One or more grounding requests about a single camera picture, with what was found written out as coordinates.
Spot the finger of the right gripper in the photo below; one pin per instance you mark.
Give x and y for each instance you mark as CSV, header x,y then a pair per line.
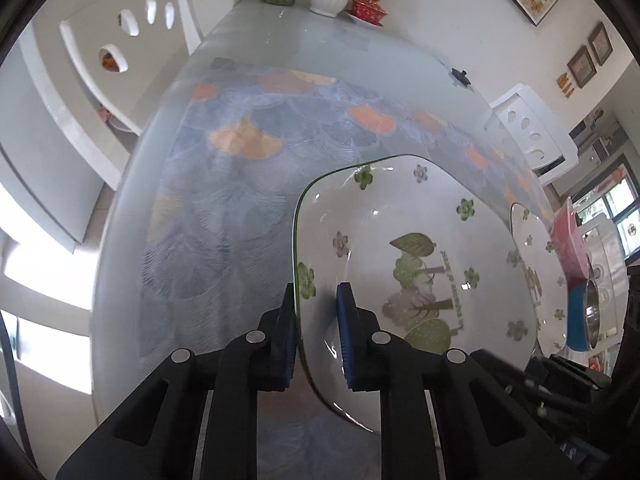
x,y
557,394

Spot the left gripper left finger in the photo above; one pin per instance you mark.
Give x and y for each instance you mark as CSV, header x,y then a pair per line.
x,y
262,360

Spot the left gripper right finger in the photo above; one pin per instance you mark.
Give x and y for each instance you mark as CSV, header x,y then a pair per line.
x,y
377,361

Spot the blue steel bowl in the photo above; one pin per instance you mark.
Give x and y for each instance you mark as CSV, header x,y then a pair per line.
x,y
584,319

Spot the large square forest plate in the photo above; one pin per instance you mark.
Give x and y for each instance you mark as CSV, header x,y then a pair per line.
x,y
430,259

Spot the pink cartoon bowl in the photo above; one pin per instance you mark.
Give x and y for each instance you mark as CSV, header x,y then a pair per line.
x,y
569,245

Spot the white chair right near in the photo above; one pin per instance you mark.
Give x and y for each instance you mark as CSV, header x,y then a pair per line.
x,y
609,271

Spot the white chair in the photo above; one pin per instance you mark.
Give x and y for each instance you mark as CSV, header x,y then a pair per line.
x,y
609,271
544,140
121,55

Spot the small square forest plate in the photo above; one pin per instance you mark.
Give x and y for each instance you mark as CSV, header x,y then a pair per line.
x,y
544,276

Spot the white chair right far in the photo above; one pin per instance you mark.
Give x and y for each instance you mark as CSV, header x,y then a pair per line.
x,y
544,140

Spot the small black lid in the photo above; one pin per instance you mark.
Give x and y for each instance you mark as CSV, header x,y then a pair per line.
x,y
461,77

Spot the small framed picture lower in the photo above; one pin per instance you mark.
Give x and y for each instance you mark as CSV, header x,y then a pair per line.
x,y
581,67

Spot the small framed picture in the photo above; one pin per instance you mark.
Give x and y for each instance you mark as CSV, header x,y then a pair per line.
x,y
600,43
581,67

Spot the white chair left far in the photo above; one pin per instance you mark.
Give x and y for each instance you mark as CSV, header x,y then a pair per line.
x,y
121,55

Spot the small framed picture upper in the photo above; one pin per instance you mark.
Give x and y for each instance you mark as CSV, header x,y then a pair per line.
x,y
600,43

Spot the red lidded teacup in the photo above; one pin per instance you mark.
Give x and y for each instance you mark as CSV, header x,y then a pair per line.
x,y
367,11

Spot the orange wall hanging tassels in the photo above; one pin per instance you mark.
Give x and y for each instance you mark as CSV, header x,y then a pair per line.
x,y
566,84

